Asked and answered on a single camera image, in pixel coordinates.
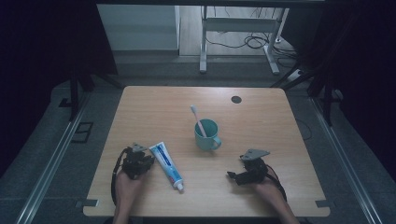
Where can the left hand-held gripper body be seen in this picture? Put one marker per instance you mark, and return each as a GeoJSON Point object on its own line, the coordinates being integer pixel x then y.
{"type": "Point", "coordinates": [134, 165]}

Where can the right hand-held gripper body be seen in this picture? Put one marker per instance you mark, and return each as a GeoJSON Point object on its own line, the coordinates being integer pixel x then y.
{"type": "Point", "coordinates": [253, 169]}

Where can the white and blue toothpaste tube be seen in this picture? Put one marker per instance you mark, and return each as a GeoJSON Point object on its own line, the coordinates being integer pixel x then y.
{"type": "Point", "coordinates": [166, 165]}

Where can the teal cup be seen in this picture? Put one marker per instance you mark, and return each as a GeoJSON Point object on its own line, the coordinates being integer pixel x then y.
{"type": "Point", "coordinates": [206, 138]}

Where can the pink toothbrush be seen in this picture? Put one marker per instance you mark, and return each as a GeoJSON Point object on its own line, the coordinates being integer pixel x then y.
{"type": "Point", "coordinates": [198, 119]}

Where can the person's left hand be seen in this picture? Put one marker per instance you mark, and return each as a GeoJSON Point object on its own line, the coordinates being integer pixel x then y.
{"type": "Point", "coordinates": [129, 189]}

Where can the person's right hand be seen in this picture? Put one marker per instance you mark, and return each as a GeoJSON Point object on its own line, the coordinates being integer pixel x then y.
{"type": "Point", "coordinates": [269, 191]}

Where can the dark round table grommet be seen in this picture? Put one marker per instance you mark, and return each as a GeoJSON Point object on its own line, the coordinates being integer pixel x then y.
{"type": "Point", "coordinates": [236, 99]}

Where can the black metal stand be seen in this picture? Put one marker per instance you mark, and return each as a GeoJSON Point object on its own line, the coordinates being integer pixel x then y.
{"type": "Point", "coordinates": [327, 93]}
{"type": "Point", "coordinates": [74, 93]}

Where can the white power strip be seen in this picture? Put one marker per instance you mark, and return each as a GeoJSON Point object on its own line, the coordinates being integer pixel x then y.
{"type": "Point", "coordinates": [295, 75]}

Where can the white cabinet panel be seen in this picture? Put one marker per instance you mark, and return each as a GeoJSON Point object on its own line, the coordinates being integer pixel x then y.
{"type": "Point", "coordinates": [137, 28]}

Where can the dark curtain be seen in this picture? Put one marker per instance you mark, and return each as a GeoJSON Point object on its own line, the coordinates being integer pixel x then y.
{"type": "Point", "coordinates": [37, 62]}
{"type": "Point", "coordinates": [367, 77]}

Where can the black floor frame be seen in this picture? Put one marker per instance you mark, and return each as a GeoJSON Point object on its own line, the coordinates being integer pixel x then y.
{"type": "Point", "coordinates": [82, 132]}

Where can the metal floor rail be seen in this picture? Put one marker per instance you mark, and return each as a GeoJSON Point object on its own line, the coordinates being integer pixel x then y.
{"type": "Point", "coordinates": [345, 165]}
{"type": "Point", "coordinates": [53, 161]}

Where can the white desk frame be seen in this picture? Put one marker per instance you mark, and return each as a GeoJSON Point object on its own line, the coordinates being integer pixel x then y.
{"type": "Point", "coordinates": [239, 24]}

